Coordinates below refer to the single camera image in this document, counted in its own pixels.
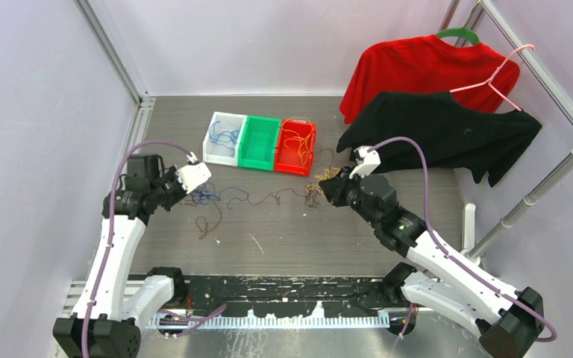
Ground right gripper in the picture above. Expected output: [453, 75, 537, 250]
[319, 166, 381, 228]

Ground cable bundle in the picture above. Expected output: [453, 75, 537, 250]
[180, 148, 342, 241]

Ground red plastic bin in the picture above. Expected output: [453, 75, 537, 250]
[274, 117, 317, 177]

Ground white plastic bin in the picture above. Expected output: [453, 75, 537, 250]
[202, 112, 248, 167]

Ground yellow cables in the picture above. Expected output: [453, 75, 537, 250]
[280, 116, 316, 169]

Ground blue cable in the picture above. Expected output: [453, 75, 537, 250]
[207, 121, 243, 158]

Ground green plastic bin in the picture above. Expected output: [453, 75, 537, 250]
[238, 116, 281, 172]

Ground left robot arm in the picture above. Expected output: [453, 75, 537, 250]
[52, 154, 211, 357]

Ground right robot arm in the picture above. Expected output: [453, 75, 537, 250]
[319, 167, 556, 357]

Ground black t-shirt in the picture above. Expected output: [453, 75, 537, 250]
[336, 92, 542, 186]

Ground red t-shirt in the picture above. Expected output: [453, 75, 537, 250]
[339, 34, 521, 124]

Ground pink hanger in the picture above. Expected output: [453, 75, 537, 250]
[449, 43, 536, 112]

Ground green hanger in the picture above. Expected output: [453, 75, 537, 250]
[435, 28, 480, 45]

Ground metal clothes rack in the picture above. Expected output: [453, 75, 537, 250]
[460, 1, 573, 279]

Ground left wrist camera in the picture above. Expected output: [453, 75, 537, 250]
[176, 162, 212, 193]

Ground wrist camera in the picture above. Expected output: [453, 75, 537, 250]
[349, 145, 381, 179]
[176, 162, 212, 193]

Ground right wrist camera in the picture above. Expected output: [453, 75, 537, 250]
[349, 145, 381, 179]

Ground aluminium corner post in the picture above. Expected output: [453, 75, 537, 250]
[75, 0, 156, 116]

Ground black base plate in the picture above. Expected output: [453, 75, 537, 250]
[163, 275, 409, 318]

